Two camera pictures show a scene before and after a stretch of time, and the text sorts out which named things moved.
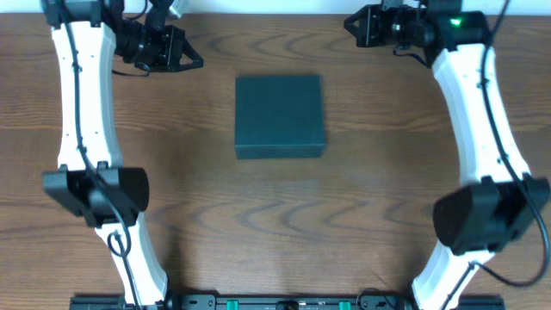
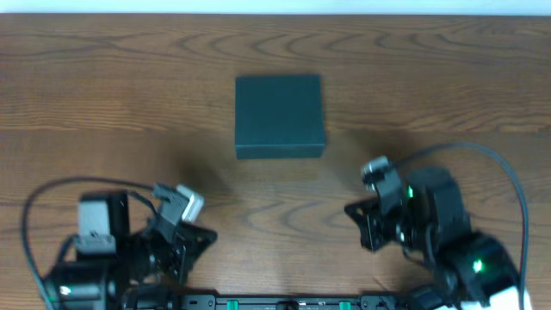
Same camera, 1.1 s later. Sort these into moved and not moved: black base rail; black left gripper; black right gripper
Moved: black left gripper; black right gripper
Not moved: black base rail
